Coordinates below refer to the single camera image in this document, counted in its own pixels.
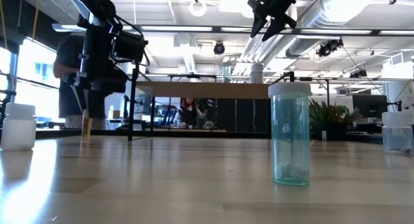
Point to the long ceiling light bar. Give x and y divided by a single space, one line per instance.
174 28

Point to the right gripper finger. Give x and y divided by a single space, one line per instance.
275 27
257 25

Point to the slim yellow medicine tube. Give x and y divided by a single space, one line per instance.
86 127

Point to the plain white medicine bottle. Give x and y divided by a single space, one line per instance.
17 130

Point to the black track light cluster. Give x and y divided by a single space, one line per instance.
357 74
328 48

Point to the person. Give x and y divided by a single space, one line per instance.
189 112
64 55

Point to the clear medicine bottle white cap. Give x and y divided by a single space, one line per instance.
397 136

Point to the black equipment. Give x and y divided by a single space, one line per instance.
8 93

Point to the potted green plant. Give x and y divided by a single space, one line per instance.
326 115

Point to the large glass window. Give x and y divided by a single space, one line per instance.
39 81

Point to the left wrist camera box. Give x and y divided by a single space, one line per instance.
129 47

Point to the small potted plant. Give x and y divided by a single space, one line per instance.
209 124

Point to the silver ventilation duct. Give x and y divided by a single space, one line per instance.
323 10

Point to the black ceiling spotlight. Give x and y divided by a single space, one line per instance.
219 48

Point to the wooden shelf black legs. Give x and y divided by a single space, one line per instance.
200 89

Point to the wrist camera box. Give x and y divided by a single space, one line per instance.
129 47
257 8

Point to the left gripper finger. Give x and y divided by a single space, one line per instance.
81 97

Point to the teal translucent medicine bottle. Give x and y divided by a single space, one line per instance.
226 73
290 136

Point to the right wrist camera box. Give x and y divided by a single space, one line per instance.
257 8

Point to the black computer monitor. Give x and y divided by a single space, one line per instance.
368 105

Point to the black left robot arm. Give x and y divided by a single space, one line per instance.
97 49

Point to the black aluminium rig frame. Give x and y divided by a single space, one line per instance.
194 134

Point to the black cabinet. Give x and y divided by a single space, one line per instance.
242 115

